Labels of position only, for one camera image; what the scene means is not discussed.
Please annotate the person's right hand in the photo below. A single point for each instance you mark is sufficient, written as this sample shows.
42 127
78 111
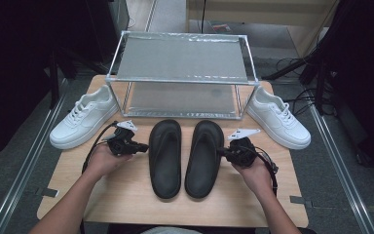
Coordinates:
259 178

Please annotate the black slipper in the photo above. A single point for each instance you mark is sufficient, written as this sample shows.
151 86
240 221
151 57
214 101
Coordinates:
204 162
165 162

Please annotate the black metal stand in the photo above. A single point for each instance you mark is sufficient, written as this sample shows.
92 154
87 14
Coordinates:
54 81

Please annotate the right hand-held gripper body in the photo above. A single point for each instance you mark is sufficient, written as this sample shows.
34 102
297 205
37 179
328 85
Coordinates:
243 152

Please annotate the white sneaker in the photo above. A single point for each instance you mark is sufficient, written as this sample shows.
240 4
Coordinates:
81 123
282 126

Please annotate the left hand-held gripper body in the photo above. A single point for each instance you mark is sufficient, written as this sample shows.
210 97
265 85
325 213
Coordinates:
121 143

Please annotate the metal floor rail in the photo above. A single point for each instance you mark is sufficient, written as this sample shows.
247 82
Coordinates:
22 169
341 169

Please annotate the person's left hand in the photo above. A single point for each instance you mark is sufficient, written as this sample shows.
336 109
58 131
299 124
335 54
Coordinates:
104 162

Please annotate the wooden cabinet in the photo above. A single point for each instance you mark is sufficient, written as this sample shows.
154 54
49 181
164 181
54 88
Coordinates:
256 13

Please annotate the person's grey pants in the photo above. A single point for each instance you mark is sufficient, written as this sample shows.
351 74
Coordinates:
168 231

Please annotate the metal shoe rack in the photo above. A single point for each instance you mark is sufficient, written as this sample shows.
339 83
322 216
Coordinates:
181 61

